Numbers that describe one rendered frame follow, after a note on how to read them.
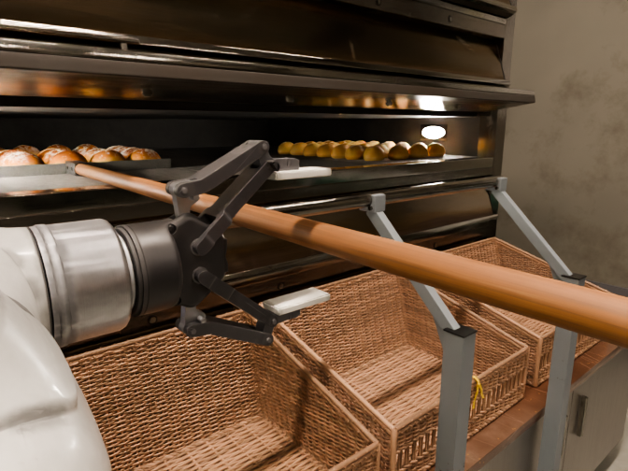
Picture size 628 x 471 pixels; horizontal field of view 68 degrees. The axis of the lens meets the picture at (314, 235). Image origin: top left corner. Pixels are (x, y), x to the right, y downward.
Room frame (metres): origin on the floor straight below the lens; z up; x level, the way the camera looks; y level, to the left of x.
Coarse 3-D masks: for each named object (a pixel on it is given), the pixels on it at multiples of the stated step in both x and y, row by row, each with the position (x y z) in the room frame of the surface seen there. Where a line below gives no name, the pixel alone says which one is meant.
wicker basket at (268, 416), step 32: (256, 320) 1.07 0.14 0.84; (96, 352) 0.88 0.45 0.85; (128, 352) 0.92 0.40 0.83; (160, 352) 0.96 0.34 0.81; (192, 352) 1.00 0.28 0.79; (224, 352) 1.05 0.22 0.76; (256, 352) 1.07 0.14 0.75; (288, 352) 0.97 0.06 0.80; (96, 384) 0.87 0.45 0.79; (128, 384) 0.90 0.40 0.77; (160, 384) 0.94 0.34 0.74; (192, 384) 0.98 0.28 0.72; (224, 384) 1.02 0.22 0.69; (256, 384) 1.07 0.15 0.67; (288, 384) 0.98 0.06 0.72; (320, 384) 0.88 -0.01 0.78; (96, 416) 0.84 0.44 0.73; (128, 416) 0.88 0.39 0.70; (160, 416) 0.92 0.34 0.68; (224, 416) 1.00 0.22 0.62; (256, 416) 1.04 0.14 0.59; (288, 416) 0.97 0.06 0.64; (320, 416) 0.88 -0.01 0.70; (352, 416) 0.81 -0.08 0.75; (128, 448) 0.86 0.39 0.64; (160, 448) 0.89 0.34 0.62; (192, 448) 0.93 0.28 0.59; (224, 448) 0.93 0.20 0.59; (256, 448) 0.93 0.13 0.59; (288, 448) 0.93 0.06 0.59; (320, 448) 0.88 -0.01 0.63; (352, 448) 0.81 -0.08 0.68
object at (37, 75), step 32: (0, 64) 0.73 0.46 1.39; (32, 64) 0.75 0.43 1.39; (64, 64) 0.78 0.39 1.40; (96, 64) 0.82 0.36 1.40; (128, 64) 0.85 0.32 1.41; (160, 64) 0.89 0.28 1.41; (64, 96) 0.95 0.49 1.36; (96, 96) 0.98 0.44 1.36; (128, 96) 1.01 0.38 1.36; (160, 96) 1.04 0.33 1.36; (192, 96) 1.07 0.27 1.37; (224, 96) 1.11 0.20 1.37; (256, 96) 1.15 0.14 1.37; (320, 96) 1.23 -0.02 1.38; (352, 96) 1.28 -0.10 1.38; (384, 96) 1.33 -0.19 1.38; (416, 96) 1.38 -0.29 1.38; (448, 96) 1.45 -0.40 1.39; (480, 96) 1.56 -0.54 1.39; (512, 96) 1.70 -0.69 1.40
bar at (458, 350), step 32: (384, 192) 0.95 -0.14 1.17; (416, 192) 1.01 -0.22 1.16; (448, 192) 1.08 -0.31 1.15; (384, 224) 0.90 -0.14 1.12; (544, 256) 1.12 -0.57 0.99; (416, 288) 0.83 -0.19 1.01; (448, 320) 0.78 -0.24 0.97; (448, 352) 0.76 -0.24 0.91; (448, 384) 0.76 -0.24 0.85; (448, 416) 0.76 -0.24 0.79; (544, 416) 1.08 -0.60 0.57; (448, 448) 0.75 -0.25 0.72; (544, 448) 1.07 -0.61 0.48
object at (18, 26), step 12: (0, 24) 0.77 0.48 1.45; (12, 24) 0.78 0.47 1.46; (24, 24) 0.79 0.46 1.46; (36, 24) 0.81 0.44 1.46; (60, 36) 0.83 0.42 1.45; (72, 36) 0.84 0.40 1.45; (84, 36) 0.85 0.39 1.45; (96, 36) 0.86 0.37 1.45; (108, 36) 0.88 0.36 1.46; (120, 36) 0.89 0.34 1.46; (132, 36) 0.90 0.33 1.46; (120, 48) 0.89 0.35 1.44
